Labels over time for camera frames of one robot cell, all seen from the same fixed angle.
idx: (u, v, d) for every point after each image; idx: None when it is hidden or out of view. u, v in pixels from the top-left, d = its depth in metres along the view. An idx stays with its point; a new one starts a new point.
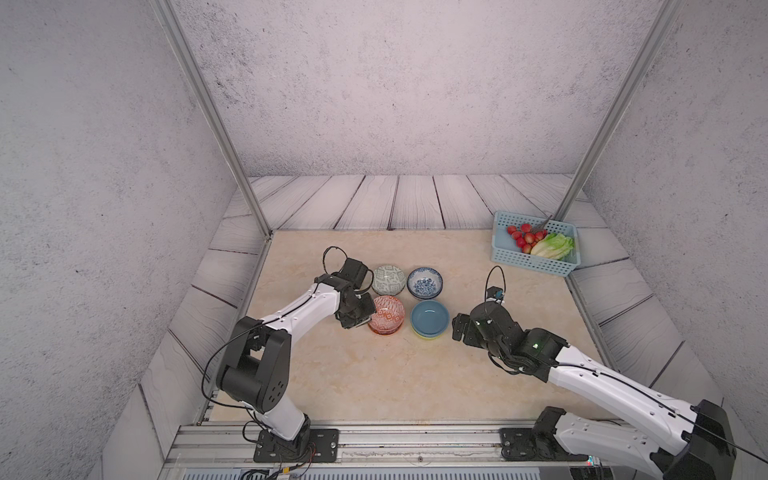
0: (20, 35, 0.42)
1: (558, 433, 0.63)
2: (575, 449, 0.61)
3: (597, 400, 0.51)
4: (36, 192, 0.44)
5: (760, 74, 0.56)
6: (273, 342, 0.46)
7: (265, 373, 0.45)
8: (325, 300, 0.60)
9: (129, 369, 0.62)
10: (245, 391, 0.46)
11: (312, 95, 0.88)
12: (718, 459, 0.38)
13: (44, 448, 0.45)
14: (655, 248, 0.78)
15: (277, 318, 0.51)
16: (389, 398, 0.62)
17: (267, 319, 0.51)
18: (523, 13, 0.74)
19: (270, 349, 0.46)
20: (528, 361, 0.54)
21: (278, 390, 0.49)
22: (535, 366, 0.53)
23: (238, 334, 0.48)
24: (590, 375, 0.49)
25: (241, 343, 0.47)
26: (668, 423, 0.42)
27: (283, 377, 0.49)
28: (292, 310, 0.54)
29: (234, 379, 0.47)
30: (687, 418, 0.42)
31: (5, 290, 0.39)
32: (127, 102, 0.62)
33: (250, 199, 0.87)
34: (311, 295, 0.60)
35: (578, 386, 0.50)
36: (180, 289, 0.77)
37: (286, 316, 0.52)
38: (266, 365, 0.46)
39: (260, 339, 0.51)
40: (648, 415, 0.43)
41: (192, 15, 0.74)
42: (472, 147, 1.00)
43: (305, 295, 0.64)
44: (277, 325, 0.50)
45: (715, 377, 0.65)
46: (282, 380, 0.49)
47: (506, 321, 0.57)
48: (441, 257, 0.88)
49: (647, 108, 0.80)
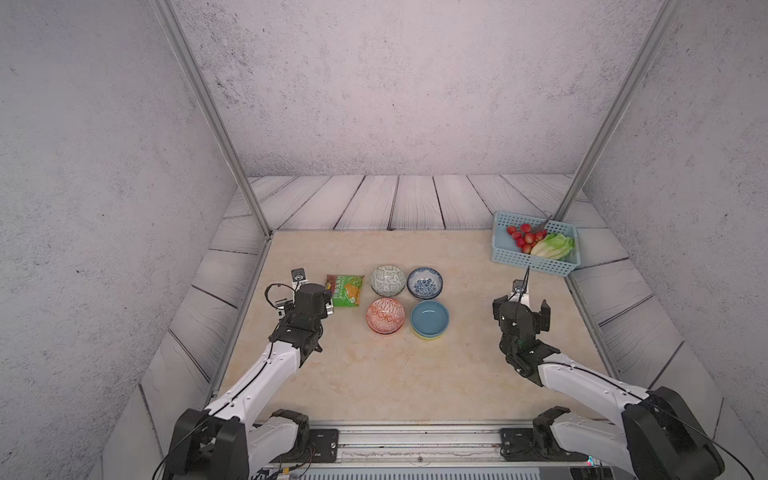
0: (21, 35, 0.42)
1: (554, 425, 0.64)
2: (570, 445, 0.61)
3: (577, 396, 0.55)
4: (38, 193, 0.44)
5: (761, 74, 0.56)
6: (226, 434, 0.40)
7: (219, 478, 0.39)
8: (281, 365, 0.54)
9: (129, 369, 0.62)
10: None
11: (312, 95, 0.88)
12: (657, 430, 0.41)
13: (44, 448, 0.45)
14: (655, 248, 0.78)
15: (227, 403, 0.45)
16: (389, 398, 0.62)
17: (214, 408, 0.44)
18: (523, 13, 0.74)
19: (221, 443, 0.40)
20: (524, 368, 0.64)
21: None
22: (529, 372, 0.63)
23: (181, 433, 0.41)
24: (566, 368, 0.57)
25: (185, 445, 0.41)
26: (616, 397, 0.48)
27: (242, 470, 0.43)
28: (243, 388, 0.48)
29: None
30: (635, 395, 0.47)
31: (6, 290, 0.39)
32: (127, 102, 0.62)
33: (249, 198, 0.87)
34: (266, 361, 0.54)
35: (560, 381, 0.58)
36: (179, 289, 0.77)
37: (237, 398, 0.46)
38: (219, 467, 0.40)
39: (209, 431, 0.44)
40: (603, 393, 0.49)
41: (192, 15, 0.74)
42: (472, 148, 1.00)
43: (259, 363, 0.54)
44: (227, 414, 0.43)
45: (715, 377, 0.65)
46: (241, 473, 0.43)
47: (530, 328, 0.64)
48: (441, 257, 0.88)
49: (647, 108, 0.80)
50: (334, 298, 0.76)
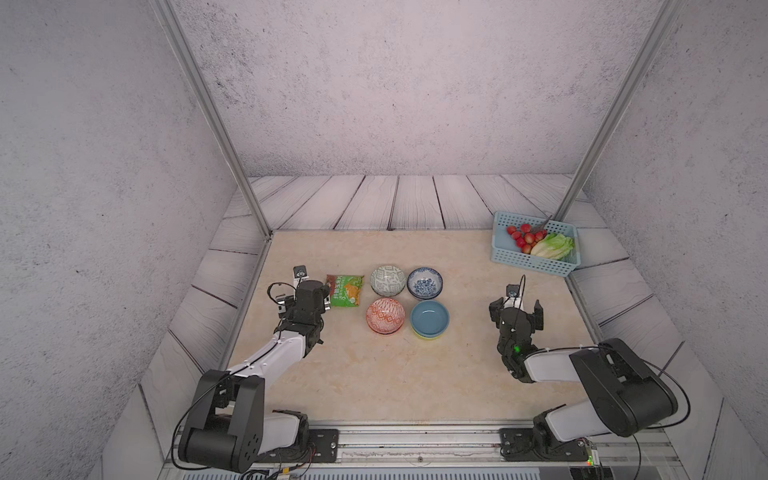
0: (20, 35, 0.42)
1: (550, 418, 0.65)
2: (566, 433, 0.61)
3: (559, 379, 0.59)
4: (37, 193, 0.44)
5: (760, 74, 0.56)
6: (245, 389, 0.44)
7: (240, 429, 0.42)
8: (290, 347, 0.58)
9: (129, 369, 0.62)
10: (219, 454, 0.41)
11: (312, 95, 0.88)
12: (598, 370, 0.47)
13: (44, 448, 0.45)
14: (655, 248, 0.78)
15: (246, 366, 0.49)
16: (389, 398, 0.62)
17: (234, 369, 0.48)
18: (523, 13, 0.74)
19: (242, 398, 0.43)
20: (516, 370, 0.70)
21: (254, 444, 0.45)
22: (521, 373, 0.69)
23: (205, 389, 0.44)
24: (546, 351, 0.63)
25: (208, 400, 0.43)
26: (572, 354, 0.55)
27: (259, 428, 0.46)
28: (261, 357, 0.52)
29: (203, 443, 0.42)
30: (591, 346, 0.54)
31: (6, 290, 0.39)
32: (127, 102, 0.62)
33: (249, 198, 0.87)
34: (277, 341, 0.59)
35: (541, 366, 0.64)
36: (179, 289, 0.77)
37: (254, 363, 0.50)
38: (239, 421, 0.42)
39: (228, 393, 0.47)
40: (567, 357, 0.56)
41: (192, 15, 0.74)
42: (472, 147, 1.00)
43: (271, 342, 0.59)
44: (245, 373, 0.47)
45: (715, 377, 0.65)
46: (257, 431, 0.45)
47: (527, 331, 0.68)
48: (441, 257, 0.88)
49: (647, 108, 0.80)
50: (334, 298, 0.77)
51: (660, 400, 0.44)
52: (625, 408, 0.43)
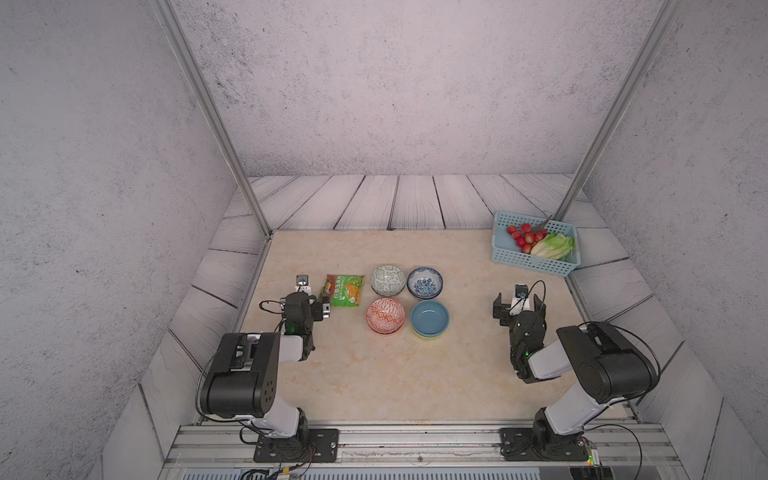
0: (20, 34, 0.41)
1: (549, 410, 0.67)
2: (563, 425, 0.62)
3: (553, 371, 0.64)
4: (37, 192, 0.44)
5: (760, 74, 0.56)
6: (268, 336, 0.51)
7: (261, 366, 0.48)
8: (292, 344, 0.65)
9: (129, 369, 0.62)
10: (239, 393, 0.45)
11: (312, 95, 0.88)
12: (581, 339, 0.52)
13: (44, 448, 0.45)
14: (655, 248, 0.78)
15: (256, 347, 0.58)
16: (389, 398, 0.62)
17: None
18: (523, 13, 0.74)
19: (264, 342, 0.50)
20: (522, 371, 0.73)
21: (270, 393, 0.49)
22: (526, 374, 0.71)
23: (225, 344, 0.50)
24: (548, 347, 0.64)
25: (228, 351, 0.49)
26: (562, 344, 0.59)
27: (274, 381, 0.50)
28: None
29: (219, 389, 0.45)
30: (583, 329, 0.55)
31: (5, 290, 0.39)
32: (127, 101, 0.62)
33: (249, 198, 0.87)
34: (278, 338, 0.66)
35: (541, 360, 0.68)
36: (179, 289, 0.77)
37: None
38: (261, 360, 0.48)
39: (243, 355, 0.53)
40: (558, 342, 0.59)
41: (192, 15, 0.74)
42: (473, 147, 1.00)
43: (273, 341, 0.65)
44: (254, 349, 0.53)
45: (714, 377, 0.65)
46: (273, 380, 0.50)
47: (539, 337, 0.69)
48: (441, 257, 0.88)
49: (647, 108, 0.80)
50: (335, 298, 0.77)
51: (638, 368, 0.47)
52: (597, 366, 0.47)
